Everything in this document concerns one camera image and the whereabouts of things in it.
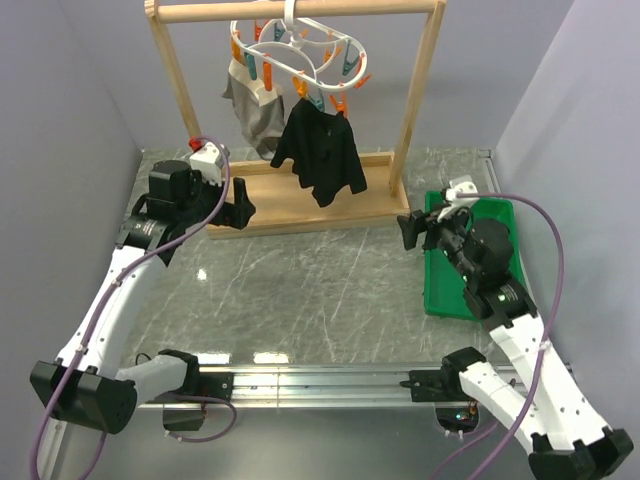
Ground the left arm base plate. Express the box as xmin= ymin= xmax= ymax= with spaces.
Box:
xmin=150 ymin=371 xmax=234 ymax=403

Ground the orange clothes peg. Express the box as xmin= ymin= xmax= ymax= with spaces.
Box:
xmin=292 ymin=77 xmax=309 ymax=99
xmin=329 ymin=91 xmax=348 ymax=117

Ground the black underwear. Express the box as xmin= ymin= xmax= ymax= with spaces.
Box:
xmin=270 ymin=99 xmax=368 ymax=208

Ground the wooden hanging rack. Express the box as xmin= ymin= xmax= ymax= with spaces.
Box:
xmin=145 ymin=1 xmax=446 ymax=235

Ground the purple cable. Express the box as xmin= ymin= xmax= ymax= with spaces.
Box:
xmin=27 ymin=135 xmax=239 ymax=480
xmin=429 ymin=192 xmax=566 ymax=480

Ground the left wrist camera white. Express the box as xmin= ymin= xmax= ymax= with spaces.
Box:
xmin=188 ymin=137 xmax=229 ymax=186

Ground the aluminium mounting rail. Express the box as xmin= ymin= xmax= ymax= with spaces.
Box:
xmin=201 ymin=363 xmax=440 ymax=409

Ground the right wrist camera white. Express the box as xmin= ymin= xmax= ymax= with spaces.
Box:
xmin=438 ymin=175 xmax=478 ymax=221

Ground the white plastic clip hanger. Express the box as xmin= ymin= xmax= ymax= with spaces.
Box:
xmin=229 ymin=1 xmax=372 ymax=94

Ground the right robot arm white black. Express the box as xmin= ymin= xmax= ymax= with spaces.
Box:
xmin=397 ymin=207 xmax=634 ymax=479

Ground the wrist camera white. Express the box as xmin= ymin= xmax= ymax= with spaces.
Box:
xmin=188 ymin=137 xmax=229 ymax=186
xmin=438 ymin=175 xmax=478 ymax=221

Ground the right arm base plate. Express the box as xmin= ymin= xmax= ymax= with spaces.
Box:
xmin=400 ymin=369 xmax=474 ymax=403

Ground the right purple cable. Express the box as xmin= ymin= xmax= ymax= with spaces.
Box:
xmin=429 ymin=192 xmax=566 ymax=480

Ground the green plastic tray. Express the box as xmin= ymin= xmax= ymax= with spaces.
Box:
xmin=423 ymin=197 xmax=526 ymax=322

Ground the grey underwear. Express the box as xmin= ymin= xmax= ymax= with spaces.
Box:
xmin=222 ymin=58 xmax=285 ymax=161

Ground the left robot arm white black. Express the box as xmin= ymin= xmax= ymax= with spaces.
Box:
xmin=30 ymin=156 xmax=255 ymax=434

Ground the orange peg holding grey underwear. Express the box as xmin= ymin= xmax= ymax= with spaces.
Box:
xmin=262 ymin=61 xmax=273 ymax=92

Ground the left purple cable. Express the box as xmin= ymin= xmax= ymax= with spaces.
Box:
xmin=27 ymin=135 xmax=239 ymax=480

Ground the teal clothes peg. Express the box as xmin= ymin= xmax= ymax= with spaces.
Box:
xmin=307 ymin=91 xmax=325 ymax=112

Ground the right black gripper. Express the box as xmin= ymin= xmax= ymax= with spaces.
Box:
xmin=396 ymin=203 xmax=479 ymax=285

